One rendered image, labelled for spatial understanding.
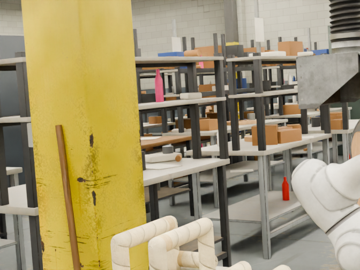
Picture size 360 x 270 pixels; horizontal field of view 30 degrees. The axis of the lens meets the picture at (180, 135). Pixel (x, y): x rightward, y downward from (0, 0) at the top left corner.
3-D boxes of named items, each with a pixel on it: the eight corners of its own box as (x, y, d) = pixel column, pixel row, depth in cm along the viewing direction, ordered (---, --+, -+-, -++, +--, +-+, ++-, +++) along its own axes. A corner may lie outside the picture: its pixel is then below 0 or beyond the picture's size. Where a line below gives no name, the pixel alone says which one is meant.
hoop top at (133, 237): (167, 229, 138) (166, 213, 138) (180, 230, 136) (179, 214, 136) (107, 253, 121) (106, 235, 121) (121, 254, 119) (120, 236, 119)
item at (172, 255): (170, 266, 138) (166, 221, 138) (183, 267, 137) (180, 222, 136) (162, 270, 136) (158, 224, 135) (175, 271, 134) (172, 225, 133)
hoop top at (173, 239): (202, 231, 134) (201, 215, 133) (216, 232, 132) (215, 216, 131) (144, 256, 117) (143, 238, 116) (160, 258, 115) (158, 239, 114)
